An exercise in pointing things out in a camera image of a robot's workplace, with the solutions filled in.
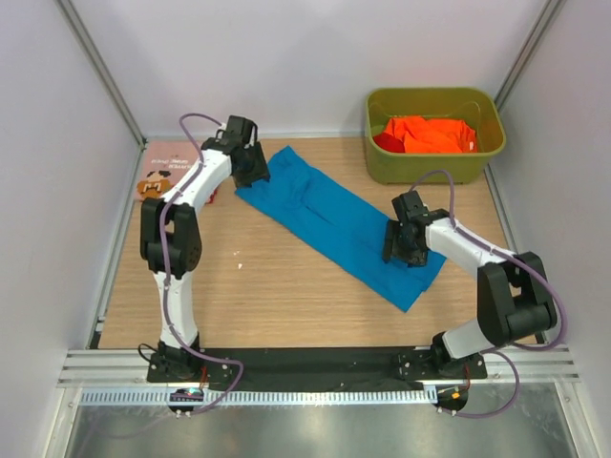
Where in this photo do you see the left aluminium frame post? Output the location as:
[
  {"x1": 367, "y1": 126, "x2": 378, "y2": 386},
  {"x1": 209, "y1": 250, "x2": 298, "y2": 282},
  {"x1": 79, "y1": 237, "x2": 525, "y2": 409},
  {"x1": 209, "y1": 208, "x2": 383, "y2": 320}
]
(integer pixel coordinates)
[{"x1": 53, "y1": 0, "x2": 147, "y2": 150}]

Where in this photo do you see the aluminium frame post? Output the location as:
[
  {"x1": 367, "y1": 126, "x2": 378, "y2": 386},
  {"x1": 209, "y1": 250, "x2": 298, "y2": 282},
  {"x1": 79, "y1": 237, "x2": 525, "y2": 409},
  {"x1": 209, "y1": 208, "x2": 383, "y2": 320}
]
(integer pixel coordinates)
[
  {"x1": 53, "y1": 0, "x2": 147, "y2": 150},
  {"x1": 495, "y1": 0, "x2": 566, "y2": 111}
]

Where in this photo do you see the right aluminium frame post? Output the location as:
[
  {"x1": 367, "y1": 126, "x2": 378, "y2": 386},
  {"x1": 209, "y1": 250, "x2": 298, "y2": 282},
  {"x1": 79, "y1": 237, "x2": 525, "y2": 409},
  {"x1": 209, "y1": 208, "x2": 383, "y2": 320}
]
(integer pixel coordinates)
[{"x1": 495, "y1": 0, "x2": 566, "y2": 111}]

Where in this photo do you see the folded pink t shirt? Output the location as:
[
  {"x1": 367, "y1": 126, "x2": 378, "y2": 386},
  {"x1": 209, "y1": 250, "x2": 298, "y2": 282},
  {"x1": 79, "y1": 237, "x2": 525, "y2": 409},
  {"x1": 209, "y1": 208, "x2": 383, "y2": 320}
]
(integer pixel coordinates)
[{"x1": 134, "y1": 141, "x2": 199, "y2": 201}]

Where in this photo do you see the orange t shirt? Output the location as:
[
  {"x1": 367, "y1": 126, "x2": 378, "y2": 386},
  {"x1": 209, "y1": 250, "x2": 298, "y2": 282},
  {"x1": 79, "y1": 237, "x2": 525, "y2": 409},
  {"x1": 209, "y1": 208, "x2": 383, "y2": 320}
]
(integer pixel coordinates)
[{"x1": 380, "y1": 115, "x2": 477, "y2": 155}]

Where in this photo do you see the olive green plastic bin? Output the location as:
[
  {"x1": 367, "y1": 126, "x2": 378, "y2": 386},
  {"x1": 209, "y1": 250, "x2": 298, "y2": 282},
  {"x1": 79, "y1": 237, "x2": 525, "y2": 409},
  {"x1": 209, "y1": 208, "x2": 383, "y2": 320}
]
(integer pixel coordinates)
[{"x1": 365, "y1": 87, "x2": 506, "y2": 184}]

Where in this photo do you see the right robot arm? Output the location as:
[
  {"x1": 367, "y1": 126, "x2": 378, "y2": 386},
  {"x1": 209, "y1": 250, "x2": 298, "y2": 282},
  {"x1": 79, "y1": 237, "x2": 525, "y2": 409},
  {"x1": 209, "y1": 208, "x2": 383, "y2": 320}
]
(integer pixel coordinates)
[{"x1": 382, "y1": 190, "x2": 558, "y2": 376}]

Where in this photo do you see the white slotted cable duct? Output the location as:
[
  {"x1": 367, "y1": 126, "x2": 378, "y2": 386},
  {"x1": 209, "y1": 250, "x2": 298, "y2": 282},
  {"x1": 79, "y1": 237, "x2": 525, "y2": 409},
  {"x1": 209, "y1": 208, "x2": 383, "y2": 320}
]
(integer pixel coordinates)
[{"x1": 80, "y1": 385, "x2": 437, "y2": 406}]

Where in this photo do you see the red t shirt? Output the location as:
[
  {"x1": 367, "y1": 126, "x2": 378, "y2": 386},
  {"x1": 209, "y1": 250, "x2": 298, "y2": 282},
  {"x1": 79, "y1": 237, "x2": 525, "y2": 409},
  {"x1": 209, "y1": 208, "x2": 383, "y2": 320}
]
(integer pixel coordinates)
[{"x1": 373, "y1": 132, "x2": 405, "y2": 154}]

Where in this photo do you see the blue t shirt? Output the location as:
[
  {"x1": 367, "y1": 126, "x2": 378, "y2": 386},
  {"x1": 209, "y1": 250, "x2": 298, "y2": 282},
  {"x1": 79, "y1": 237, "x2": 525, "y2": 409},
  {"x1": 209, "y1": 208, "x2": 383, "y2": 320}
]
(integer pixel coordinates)
[{"x1": 236, "y1": 146, "x2": 446, "y2": 312}]

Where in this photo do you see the aluminium front rail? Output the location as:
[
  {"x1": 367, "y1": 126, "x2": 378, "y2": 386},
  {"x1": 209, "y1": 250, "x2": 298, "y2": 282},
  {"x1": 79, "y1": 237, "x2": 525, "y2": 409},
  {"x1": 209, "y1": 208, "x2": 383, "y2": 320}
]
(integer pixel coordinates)
[{"x1": 58, "y1": 345, "x2": 580, "y2": 386}]

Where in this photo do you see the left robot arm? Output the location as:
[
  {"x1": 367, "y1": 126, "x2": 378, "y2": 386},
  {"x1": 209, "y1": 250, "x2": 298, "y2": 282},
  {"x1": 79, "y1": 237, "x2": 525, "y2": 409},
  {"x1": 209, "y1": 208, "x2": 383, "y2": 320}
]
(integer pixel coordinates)
[{"x1": 139, "y1": 113, "x2": 270, "y2": 383}]

